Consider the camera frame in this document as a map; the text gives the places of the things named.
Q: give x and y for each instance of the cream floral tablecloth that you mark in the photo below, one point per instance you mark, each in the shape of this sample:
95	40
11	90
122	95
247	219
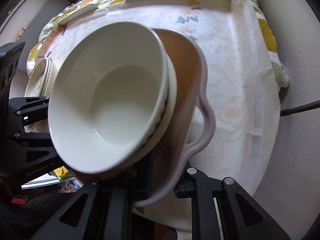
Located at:
230	67

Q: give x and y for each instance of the framed wall picture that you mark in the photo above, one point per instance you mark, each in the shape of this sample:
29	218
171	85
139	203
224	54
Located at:
17	2

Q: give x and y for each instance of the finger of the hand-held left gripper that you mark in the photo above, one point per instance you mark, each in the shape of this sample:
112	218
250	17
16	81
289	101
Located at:
37	147
30	107

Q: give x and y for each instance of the chick print white plate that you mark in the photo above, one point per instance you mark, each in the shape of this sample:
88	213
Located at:
37	80

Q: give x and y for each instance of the small beige figure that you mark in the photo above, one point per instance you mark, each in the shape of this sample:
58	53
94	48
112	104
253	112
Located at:
21	33

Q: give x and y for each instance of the grey cushion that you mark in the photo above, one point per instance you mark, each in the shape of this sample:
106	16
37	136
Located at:
47	7

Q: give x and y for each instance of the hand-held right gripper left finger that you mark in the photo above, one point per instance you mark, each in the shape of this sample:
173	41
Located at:
142	180

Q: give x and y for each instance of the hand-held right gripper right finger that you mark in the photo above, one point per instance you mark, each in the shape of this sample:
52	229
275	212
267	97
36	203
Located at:
185	187

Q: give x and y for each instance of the flower print striped quilt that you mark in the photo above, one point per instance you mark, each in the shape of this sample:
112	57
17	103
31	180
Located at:
267	35

